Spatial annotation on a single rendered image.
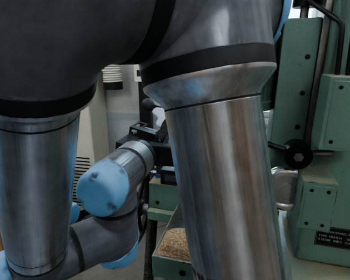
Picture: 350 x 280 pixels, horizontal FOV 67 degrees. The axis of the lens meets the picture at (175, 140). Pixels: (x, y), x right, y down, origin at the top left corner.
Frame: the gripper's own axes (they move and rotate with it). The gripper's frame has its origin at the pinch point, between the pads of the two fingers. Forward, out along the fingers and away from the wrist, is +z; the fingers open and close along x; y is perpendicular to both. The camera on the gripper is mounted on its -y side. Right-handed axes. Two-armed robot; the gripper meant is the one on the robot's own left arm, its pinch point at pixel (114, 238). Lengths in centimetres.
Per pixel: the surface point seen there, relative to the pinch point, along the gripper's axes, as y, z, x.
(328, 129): -71, 26, 12
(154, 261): -27.1, 12.6, 24.0
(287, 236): -36, 45, -6
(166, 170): -35.7, 2.6, 0.8
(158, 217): -21.2, 8.5, 3.0
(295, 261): -37, 46, 5
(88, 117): 24, -74, -104
